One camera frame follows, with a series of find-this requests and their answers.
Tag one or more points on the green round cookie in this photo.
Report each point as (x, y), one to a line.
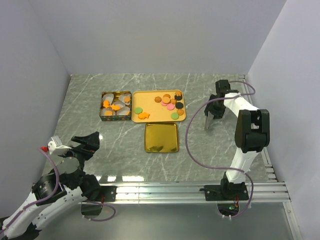
(174, 116)
(138, 110)

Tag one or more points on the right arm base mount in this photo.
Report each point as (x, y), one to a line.
(227, 192)

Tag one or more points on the pink round cookie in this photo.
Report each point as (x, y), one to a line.
(170, 106)

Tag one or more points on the yellow serving tray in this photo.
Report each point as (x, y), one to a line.
(158, 111)

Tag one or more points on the aluminium rail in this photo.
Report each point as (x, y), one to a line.
(190, 192)

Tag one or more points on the orange flower cookie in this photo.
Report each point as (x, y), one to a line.
(127, 99)

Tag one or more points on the brown cookie right edge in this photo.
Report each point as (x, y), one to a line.
(180, 112)

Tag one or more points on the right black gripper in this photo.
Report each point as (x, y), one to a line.
(209, 107)

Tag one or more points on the green round cookie right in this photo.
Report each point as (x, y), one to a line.
(174, 116)

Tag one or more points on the black round cookie lower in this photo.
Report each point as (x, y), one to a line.
(179, 105)

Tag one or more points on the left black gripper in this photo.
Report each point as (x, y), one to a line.
(89, 145)

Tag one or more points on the green square cookie tin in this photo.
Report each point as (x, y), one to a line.
(116, 98)

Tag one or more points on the gold tin lid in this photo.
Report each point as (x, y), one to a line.
(161, 137)

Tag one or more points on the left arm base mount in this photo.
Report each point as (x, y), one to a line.
(100, 209)

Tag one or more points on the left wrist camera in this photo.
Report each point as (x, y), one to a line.
(55, 147)

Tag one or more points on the metal tongs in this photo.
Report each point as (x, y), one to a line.
(211, 116)

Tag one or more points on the green round cookie left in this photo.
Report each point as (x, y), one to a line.
(138, 110)

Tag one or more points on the brown round cookie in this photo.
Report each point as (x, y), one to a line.
(108, 113)

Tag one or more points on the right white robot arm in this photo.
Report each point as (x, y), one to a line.
(252, 135)

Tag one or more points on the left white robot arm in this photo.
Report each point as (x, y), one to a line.
(63, 187)

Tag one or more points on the orange fish cookie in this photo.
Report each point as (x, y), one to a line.
(143, 115)
(115, 107)
(106, 104)

